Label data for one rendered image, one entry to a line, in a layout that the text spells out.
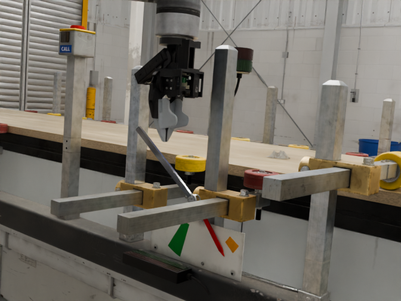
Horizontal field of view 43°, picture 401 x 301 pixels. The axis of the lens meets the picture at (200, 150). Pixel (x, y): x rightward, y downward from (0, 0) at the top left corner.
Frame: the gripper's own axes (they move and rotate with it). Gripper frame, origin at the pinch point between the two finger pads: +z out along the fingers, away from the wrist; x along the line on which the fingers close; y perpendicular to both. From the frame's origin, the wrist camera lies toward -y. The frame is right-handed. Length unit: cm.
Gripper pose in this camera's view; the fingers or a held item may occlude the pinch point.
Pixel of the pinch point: (162, 135)
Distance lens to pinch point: 107.2
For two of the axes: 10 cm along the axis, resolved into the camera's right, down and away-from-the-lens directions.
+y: 7.7, 1.2, -6.3
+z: -0.7, 9.9, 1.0
